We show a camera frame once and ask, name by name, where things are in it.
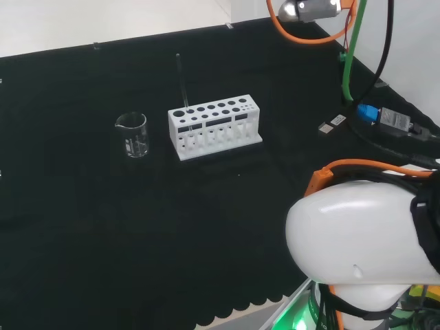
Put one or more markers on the clear glass rod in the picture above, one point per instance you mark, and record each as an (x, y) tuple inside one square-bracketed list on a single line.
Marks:
[(182, 82)]

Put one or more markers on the white test tube rack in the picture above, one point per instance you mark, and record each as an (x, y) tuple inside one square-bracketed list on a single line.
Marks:
[(220, 137)]

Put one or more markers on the clear glass beaker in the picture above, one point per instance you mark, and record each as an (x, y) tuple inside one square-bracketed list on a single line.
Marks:
[(134, 144)]

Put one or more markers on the small silver label block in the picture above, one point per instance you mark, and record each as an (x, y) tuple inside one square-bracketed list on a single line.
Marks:
[(324, 128), (338, 120)]

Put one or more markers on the black bench cloth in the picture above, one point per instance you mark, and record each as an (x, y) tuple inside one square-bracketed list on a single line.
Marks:
[(103, 223)]

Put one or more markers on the grey tape strip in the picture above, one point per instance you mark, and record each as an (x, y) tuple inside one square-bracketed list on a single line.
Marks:
[(381, 84)]

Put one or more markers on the silver wrist mount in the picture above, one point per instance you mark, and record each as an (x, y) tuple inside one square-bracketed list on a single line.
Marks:
[(309, 10)]

